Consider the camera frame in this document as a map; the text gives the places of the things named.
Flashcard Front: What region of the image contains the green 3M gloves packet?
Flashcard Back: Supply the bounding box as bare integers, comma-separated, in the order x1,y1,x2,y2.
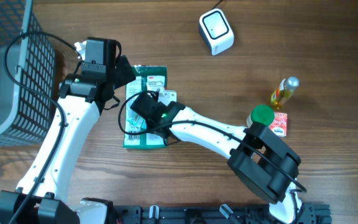
123,65,167,149

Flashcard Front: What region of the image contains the green lid white jar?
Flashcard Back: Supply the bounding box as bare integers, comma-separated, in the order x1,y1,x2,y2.
247,105,275,127

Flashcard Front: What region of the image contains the yellow oil bottle silver cap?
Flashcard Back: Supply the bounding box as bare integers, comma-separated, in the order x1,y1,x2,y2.
270,77,300,110

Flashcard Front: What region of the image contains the red drink carton cup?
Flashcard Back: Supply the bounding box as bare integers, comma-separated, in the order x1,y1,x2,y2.
269,112,288,138

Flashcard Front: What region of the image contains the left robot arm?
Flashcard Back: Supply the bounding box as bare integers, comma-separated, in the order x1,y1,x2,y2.
0,37,135,223

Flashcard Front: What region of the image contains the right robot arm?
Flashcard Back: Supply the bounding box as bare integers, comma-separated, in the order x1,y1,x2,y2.
130,91,307,223

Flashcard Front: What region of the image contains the white barcode scanner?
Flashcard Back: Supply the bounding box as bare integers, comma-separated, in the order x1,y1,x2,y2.
198,9,234,55

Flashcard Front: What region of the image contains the dark grey mesh basket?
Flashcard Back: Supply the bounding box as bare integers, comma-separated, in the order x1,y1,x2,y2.
0,1,56,147

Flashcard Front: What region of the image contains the black right camera cable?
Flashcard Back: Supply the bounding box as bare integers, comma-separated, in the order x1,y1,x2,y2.
117,90,308,194

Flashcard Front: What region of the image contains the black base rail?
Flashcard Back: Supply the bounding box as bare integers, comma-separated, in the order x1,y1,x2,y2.
114,203,333,224

